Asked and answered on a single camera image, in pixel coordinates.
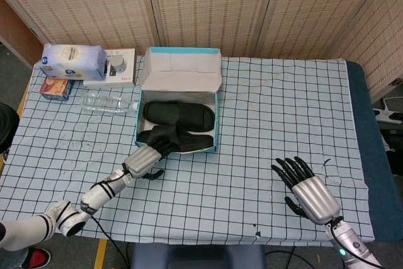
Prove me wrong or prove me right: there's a clear plastic water bottle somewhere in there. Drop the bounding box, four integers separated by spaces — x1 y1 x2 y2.
81 93 140 115

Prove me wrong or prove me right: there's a white plastic chair base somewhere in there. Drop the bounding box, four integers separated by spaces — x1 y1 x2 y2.
373 97 403 124

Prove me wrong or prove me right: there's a blue orange packet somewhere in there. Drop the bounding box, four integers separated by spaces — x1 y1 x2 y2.
40 76 75 102

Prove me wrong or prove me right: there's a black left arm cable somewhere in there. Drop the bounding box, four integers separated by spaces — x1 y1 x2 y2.
89 173 130 269

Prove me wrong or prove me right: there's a black equipment case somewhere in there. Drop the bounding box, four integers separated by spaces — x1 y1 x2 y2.
379 123 403 175

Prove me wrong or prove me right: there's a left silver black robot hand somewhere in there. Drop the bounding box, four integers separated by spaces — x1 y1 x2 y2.
124 138 177 182

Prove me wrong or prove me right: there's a woven bamboo folding screen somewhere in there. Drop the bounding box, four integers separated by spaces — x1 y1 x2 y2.
0 0 403 93

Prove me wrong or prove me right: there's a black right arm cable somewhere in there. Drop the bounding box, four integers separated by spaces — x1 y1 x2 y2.
326 223 383 269

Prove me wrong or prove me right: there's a flat white cardboard box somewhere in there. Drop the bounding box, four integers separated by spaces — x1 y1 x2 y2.
83 48 137 88

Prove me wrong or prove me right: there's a light blue checkered tablecloth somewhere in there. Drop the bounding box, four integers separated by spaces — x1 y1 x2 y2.
0 55 375 246

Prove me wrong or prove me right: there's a black round stool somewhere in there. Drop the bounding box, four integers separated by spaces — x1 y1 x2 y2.
0 102 20 153

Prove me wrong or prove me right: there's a dark blue padded table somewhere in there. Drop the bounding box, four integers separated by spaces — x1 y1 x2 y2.
346 60 395 246

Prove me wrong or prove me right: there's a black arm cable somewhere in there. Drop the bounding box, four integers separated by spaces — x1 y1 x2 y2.
89 173 130 269
326 223 383 269

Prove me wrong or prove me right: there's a small grey jar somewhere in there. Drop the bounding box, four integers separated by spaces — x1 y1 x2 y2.
106 54 127 73

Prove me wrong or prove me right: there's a dark blue chair seat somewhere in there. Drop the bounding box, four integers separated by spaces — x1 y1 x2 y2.
130 243 267 269

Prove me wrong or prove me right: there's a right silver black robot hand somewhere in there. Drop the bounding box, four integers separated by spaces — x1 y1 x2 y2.
271 156 341 226

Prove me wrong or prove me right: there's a blue white tissue pack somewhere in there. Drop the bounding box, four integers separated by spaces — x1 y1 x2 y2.
38 43 107 81

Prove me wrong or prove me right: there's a blue cardboard shoe box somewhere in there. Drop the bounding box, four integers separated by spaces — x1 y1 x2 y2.
134 47 222 154

